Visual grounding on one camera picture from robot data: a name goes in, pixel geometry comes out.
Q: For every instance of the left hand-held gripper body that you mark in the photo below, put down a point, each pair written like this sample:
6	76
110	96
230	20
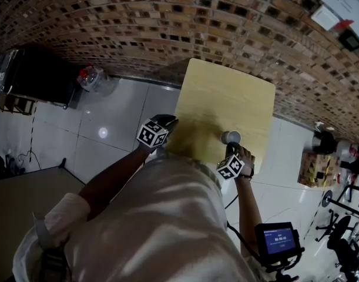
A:
152	135

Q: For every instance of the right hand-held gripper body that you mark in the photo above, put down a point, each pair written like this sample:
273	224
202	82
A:
230	166

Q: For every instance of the person's left forearm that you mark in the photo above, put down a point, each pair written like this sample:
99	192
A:
114	181

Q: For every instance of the person's right forearm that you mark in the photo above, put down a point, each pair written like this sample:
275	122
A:
248	210

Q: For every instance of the person's right hand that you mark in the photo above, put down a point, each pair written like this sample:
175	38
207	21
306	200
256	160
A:
248	156

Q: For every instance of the cardboard box with striped tape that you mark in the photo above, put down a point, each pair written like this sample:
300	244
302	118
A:
314	169

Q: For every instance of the clear plastic bottle red cap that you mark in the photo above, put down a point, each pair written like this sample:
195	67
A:
92	79

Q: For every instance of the black and silver bucket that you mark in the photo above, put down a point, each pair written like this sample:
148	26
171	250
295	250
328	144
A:
323	142

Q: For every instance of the small black monitor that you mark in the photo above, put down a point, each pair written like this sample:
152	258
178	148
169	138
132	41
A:
277	239

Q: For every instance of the person's beige clothing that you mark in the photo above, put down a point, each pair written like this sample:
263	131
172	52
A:
144	228

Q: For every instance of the black stand with round base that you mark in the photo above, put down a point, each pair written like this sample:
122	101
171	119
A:
327	198

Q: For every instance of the clear water jug red label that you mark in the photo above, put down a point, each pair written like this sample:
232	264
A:
348	151

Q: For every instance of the clear water jug red cap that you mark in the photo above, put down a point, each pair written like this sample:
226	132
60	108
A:
345	176

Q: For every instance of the tall black cabinet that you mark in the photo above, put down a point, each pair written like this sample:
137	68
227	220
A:
357	166

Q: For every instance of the black office chair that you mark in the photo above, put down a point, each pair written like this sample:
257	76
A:
340	231

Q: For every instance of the dark low cabinet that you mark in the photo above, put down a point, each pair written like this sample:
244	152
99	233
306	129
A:
38	78

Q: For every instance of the grey table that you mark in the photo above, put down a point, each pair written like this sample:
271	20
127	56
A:
26	204

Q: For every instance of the small white paper note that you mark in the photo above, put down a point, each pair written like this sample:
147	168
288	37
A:
324	17

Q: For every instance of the red arrow sticker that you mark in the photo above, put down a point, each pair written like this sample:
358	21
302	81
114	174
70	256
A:
343	24

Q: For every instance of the white paper poster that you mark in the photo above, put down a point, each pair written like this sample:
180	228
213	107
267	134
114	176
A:
346	1

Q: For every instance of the wooden shelf frame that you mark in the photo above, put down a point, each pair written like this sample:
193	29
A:
16	104

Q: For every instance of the black wall device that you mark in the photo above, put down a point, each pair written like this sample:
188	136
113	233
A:
351	40

